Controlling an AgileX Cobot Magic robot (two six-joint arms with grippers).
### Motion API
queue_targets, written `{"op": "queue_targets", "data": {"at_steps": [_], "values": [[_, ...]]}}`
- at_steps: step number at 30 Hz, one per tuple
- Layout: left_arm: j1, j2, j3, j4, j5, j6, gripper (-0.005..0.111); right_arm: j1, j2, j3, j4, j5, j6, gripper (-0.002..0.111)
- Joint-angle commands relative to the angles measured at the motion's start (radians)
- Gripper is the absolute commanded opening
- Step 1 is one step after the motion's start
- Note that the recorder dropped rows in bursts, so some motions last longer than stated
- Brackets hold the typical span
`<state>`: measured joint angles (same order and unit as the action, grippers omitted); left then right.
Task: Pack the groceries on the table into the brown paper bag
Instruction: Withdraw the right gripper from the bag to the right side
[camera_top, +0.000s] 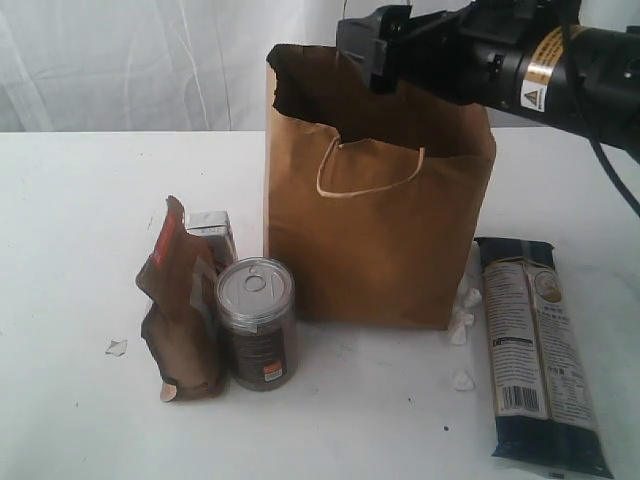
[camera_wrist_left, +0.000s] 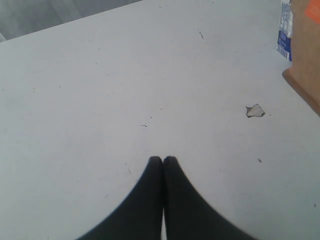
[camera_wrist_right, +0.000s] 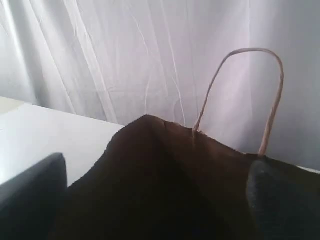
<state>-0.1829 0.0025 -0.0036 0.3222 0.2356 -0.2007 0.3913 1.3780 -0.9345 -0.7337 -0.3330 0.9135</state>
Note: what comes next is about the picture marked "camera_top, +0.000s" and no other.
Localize white crumpled lump lower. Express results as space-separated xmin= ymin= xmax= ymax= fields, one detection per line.
xmin=447 ymin=324 xmax=468 ymax=346

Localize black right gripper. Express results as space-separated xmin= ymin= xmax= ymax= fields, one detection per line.
xmin=336 ymin=1 xmax=540 ymax=112

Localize black cable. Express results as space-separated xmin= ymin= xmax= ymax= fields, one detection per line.
xmin=554 ymin=0 xmax=640 ymax=219

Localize long spaghetti packet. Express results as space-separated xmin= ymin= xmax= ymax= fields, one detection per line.
xmin=476 ymin=237 xmax=613 ymax=478

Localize white paper bits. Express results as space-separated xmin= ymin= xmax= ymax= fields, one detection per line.
xmin=458 ymin=287 xmax=482 ymax=309

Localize white crumpled lump middle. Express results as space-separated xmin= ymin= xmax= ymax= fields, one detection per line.
xmin=451 ymin=310 xmax=475 ymax=328

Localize brown snack pouch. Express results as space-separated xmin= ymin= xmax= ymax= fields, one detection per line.
xmin=135 ymin=196 xmax=227 ymax=402

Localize white crumpled lump far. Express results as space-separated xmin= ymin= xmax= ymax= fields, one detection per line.
xmin=452 ymin=370 xmax=475 ymax=392

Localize white blue milk carton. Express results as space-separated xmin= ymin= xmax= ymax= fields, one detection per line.
xmin=186 ymin=211 xmax=238 ymax=273

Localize white crumpled lump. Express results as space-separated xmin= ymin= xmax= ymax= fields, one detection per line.
xmin=452 ymin=370 xmax=475 ymax=392
xmin=451 ymin=310 xmax=475 ymax=328
xmin=447 ymin=324 xmax=468 ymax=346

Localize small torn paper scrap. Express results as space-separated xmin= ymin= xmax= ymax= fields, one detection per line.
xmin=105 ymin=339 xmax=128 ymax=358

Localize silver pull-tab can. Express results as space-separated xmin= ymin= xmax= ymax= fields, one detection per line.
xmin=215 ymin=257 xmax=298 ymax=391

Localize brown paper bag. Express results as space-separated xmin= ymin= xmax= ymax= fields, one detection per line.
xmin=264 ymin=44 xmax=496 ymax=330

